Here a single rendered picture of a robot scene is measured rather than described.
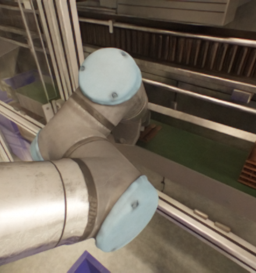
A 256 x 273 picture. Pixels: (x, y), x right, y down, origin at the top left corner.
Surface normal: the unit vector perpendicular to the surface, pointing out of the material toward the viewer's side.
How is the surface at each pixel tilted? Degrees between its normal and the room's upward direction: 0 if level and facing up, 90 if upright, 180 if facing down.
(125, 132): 44
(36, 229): 71
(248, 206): 90
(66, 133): 19
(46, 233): 81
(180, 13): 90
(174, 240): 0
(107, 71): 40
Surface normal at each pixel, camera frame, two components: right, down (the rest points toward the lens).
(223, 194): -0.61, 0.50
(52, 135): -0.53, -0.37
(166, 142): -0.05, -0.79
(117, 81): -0.14, -0.21
